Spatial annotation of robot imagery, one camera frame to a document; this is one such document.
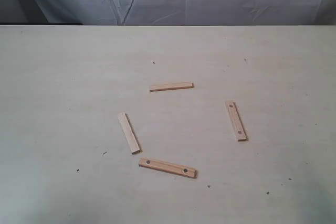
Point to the wooden stick with holes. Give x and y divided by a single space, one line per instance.
167 167
236 121

